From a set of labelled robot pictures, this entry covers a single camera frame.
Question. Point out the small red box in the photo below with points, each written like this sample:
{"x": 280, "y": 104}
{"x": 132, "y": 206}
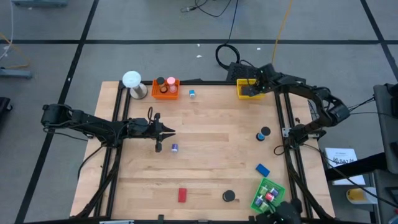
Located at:
{"x": 182, "y": 195}

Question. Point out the pink hourglass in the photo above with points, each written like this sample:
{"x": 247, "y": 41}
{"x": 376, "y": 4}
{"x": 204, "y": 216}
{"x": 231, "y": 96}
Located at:
{"x": 171, "y": 81}

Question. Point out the orange plastic basket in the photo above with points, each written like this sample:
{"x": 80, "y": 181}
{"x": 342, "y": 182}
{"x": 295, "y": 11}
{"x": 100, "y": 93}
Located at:
{"x": 164, "y": 96}

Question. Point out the black bar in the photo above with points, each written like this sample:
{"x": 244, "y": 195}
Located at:
{"x": 354, "y": 166}

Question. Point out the white dome lamp metal base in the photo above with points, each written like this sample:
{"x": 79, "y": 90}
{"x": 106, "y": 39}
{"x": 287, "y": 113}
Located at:
{"x": 132, "y": 79}

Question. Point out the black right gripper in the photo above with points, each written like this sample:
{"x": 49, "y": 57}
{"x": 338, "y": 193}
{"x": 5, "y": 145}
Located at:
{"x": 267, "y": 77}

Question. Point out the black floor object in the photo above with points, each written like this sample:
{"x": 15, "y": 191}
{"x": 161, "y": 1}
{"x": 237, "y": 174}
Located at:
{"x": 4, "y": 107}

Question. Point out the grey floor stand foot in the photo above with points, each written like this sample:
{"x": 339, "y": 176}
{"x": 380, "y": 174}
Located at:
{"x": 15, "y": 73}

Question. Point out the pink charger cube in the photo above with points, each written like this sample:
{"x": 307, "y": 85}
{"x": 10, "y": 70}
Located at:
{"x": 269, "y": 196}

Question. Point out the yellow plastic basket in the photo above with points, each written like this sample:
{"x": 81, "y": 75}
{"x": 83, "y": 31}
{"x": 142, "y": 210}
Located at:
{"x": 239, "y": 83}

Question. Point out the small blue box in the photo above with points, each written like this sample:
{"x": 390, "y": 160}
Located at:
{"x": 262, "y": 170}

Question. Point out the black aluminium table frame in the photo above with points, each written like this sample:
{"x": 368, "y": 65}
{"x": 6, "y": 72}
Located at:
{"x": 211, "y": 82}

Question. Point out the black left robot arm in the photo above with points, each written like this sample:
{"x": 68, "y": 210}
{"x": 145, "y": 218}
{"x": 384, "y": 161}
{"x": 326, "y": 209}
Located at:
{"x": 93, "y": 126}

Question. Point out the yellow and white container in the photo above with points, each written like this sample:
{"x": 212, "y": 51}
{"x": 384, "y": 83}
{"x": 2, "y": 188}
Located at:
{"x": 357, "y": 195}

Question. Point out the green plastic tray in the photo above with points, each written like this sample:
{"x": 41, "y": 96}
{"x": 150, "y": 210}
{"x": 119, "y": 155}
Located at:
{"x": 266, "y": 181}

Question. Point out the purple and white charger cube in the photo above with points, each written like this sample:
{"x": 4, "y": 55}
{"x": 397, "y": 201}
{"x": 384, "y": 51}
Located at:
{"x": 174, "y": 147}
{"x": 258, "y": 201}
{"x": 274, "y": 192}

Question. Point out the black hourglass blue sand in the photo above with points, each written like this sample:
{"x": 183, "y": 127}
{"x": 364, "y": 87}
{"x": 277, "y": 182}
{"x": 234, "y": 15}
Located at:
{"x": 265, "y": 131}

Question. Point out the grey equipment cart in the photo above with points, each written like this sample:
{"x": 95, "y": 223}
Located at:
{"x": 387, "y": 133}

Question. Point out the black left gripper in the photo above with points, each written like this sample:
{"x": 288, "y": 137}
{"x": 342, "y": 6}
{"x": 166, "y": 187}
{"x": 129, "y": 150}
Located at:
{"x": 141, "y": 129}

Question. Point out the white paper label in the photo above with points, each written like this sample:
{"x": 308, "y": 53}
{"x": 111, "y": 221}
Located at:
{"x": 342, "y": 155}

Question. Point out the black perforated panel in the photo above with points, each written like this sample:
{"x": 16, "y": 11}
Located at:
{"x": 239, "y": 72}

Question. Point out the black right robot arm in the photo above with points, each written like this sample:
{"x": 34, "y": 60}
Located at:
{"x": 311, "y": 93}

